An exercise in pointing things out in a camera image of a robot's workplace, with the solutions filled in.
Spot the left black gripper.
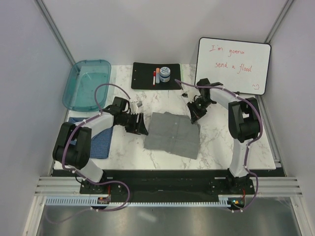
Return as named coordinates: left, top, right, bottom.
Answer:
left=118, top=112, right=148, bottom=135

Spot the folded blue checked shirt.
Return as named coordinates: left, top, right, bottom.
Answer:
left=69, top=115, right=114, bottom=159

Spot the black clipboard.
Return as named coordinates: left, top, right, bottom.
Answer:
left=131, top=62, right=181, bottom=90

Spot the red whiteboard marker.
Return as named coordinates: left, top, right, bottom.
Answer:
left=153, top=71, right=156, bottom=86

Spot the white slotted cable duct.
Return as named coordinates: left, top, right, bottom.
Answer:
left=45, top=196, right=231, bottom=207

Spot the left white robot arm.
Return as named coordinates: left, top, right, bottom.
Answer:
left=52, top=96, right=149, bottom=193

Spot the small blue lidded jar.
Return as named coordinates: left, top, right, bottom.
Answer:
left=159, top=66, right=171, bottom=83

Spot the whiteboard with red writing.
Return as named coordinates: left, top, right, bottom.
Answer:
left=195, top=37, right=271, bottom=95

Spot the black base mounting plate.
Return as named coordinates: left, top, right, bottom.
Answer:
left=50, top=169, right=256, bottom=203

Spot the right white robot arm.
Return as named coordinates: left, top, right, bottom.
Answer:
left=187, top=78, right=263, bottom=194

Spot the grey long sleeve shirt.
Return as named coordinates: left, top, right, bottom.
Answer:
left=144, top=112, right=200, bottom=159

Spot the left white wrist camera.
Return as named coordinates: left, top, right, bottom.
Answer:
left=130, top=101, right=143, bottom=113

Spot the aluminium frame rail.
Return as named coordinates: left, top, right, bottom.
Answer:
left=35, top=177, right=303, bottom=197

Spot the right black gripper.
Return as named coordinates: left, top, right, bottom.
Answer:
left=187, top=97, right=214, bottom=123

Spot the teal plastic bin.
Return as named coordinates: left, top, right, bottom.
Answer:
left=62, top=59, right=111, bottom=112

